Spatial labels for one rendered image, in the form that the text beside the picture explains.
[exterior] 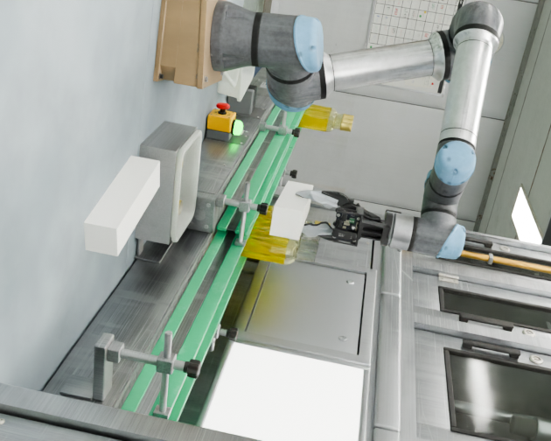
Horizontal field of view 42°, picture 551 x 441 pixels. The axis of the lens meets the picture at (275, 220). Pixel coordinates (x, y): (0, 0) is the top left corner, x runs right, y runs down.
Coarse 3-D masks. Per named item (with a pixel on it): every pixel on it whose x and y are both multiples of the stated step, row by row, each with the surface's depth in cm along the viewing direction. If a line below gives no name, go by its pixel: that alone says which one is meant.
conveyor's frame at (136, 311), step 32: (256, 96) 253; (256, 128) 224; (224, 160) 195; (192, 256) 165; (128, 288) 149; (160, 288) 151; (96, 320) 138; (128, 320) 139; (160, 320) 141; (64, 384) 120; (128, 384) 124
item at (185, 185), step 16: (192, 144) 163; (176, 160) 149; (192, 160) 165; (176, 176) 149; (192, 176) 167; (176, 192) 151; (192, 192) 168; (176, 208) 153; (192, 208) 170; (176, 224) 154; (176, 240) 157
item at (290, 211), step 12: (288, 192) 155; (276, 204) 145; (288, 204) 146; (300, 204) 148; (276, 216) 144; (288, 216) 143; (300, 216) 143; (276, 228) 144; (288, 228) 144; (300, 228) 144
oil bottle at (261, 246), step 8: (256, 232) 187; (248, 240) 184; (256, 240) 184; (264, 240) 184; (272, 240) 185; (280, 240) 185; (288, 240) 186; (248, 248) 185; (256, 248) 184; (264, 248) 184; (272, 248) 183; (280, 248) 183; (288, 248) 183; (296, 248) 185; (248, 256) 186; (256, 256) 185; (264, 256) 185; (272, 256) 184; (280, 256) 184; (288, 256) 184
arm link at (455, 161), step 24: (456, 24) 156; (480, 24) 150; (456, 48) 156; (480, 48) 149; (456, 72) 149; (480, 72) 148; (456, 96) 146; (480, 96) 146; (456, 120) 143; (456, 144) 139; (456, 168) 137; (456, 192) 144
